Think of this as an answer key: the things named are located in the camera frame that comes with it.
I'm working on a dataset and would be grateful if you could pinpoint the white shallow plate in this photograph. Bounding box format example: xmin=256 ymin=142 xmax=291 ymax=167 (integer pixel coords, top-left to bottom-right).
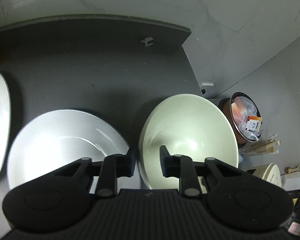
xmin=7 ymin=109 xmax=129 ymax=189

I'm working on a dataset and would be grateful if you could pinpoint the cream round lid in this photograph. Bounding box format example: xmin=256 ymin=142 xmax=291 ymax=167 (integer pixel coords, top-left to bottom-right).
xmin=253 ymin=163 xmax=282 ymax=187

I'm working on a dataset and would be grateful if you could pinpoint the brown trash bin with bag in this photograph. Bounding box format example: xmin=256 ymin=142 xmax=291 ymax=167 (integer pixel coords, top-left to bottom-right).
xmin=219 ymin=92 xmax=262 ymax=148

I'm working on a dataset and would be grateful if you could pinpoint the pale green bowl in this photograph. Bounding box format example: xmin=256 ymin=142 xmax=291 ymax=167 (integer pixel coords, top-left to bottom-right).
xmin=139 ymin=94 xmax=238 ymax=190

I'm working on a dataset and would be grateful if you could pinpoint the wooden chopsticks bundle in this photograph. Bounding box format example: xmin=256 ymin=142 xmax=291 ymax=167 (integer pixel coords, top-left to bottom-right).
xmin=241 ymin=134 xmax=281 ymax=155

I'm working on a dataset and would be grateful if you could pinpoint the grey wall hook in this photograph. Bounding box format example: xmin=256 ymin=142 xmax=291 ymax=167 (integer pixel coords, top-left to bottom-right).
xmin=140 ymin=37 xmax=154 ymax=47

